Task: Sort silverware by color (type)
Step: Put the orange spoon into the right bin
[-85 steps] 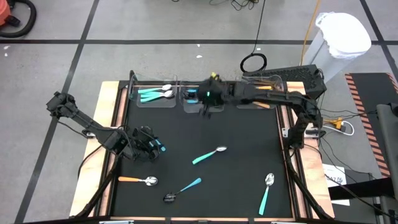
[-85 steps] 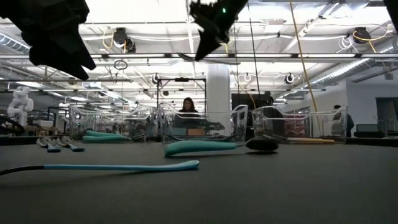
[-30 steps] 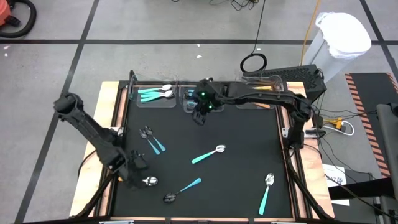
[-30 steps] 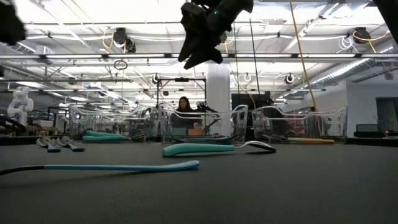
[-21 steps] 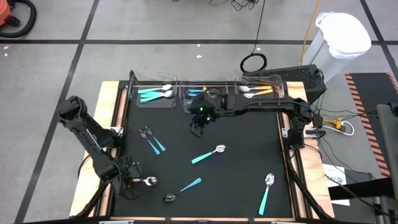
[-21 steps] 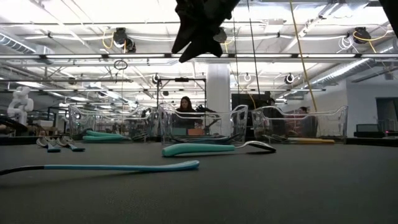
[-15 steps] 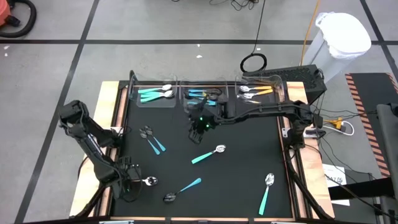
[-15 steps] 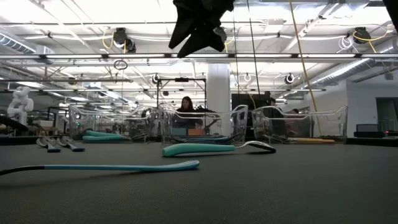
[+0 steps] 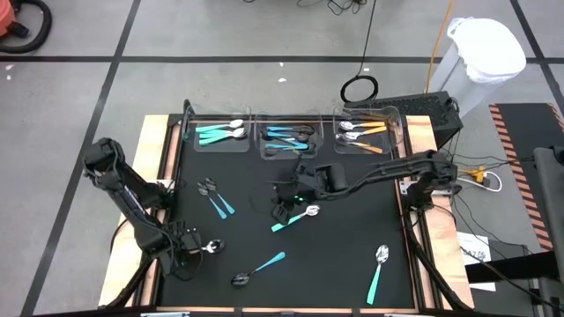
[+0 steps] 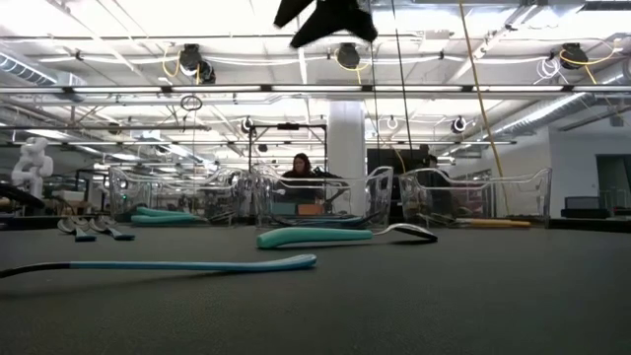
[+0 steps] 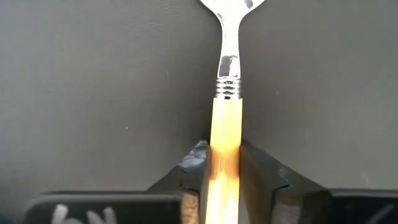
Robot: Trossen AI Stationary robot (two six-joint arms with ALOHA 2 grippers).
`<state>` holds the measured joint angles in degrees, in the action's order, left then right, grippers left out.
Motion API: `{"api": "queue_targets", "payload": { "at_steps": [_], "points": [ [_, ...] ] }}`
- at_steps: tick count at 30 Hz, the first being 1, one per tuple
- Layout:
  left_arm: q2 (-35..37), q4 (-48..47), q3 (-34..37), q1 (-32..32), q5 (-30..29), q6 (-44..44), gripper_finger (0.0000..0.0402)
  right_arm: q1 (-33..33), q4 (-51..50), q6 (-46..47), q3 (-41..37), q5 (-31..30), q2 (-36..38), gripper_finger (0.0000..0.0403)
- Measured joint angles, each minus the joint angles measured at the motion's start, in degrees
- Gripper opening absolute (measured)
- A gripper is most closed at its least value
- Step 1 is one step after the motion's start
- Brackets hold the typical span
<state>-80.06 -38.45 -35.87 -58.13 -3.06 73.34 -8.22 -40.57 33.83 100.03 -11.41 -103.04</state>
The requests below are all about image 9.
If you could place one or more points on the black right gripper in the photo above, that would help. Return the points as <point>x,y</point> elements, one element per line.
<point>302,191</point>

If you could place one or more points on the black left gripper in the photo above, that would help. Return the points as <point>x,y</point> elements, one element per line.
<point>183,246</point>

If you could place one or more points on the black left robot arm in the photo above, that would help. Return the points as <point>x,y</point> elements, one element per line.
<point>128,193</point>

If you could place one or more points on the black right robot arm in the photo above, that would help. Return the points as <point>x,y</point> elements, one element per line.
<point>388,169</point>

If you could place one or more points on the clear plastic bin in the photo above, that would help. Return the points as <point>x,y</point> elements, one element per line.
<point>194,147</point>
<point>264,156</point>
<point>390,147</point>

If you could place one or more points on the black table mat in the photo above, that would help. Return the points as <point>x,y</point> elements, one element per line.
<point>335,273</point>

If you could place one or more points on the black support strut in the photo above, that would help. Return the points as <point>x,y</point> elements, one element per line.
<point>429,266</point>
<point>128,286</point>

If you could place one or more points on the black computer case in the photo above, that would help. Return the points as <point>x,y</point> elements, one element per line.
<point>423,108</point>

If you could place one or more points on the white paper sheet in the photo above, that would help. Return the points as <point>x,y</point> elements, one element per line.
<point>473,244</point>

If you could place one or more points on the yellow power strip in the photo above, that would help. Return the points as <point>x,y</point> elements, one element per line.
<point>478,174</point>

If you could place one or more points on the hazard-striped black floor mat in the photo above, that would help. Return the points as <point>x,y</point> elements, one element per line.
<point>529,127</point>

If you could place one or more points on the white trash bin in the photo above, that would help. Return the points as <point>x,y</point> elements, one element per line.
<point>484,48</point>

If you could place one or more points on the grey equipment cart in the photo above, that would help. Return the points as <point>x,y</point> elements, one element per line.
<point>551,198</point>

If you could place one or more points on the orange vacuum cleaner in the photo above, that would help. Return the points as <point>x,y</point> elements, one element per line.
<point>5,22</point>

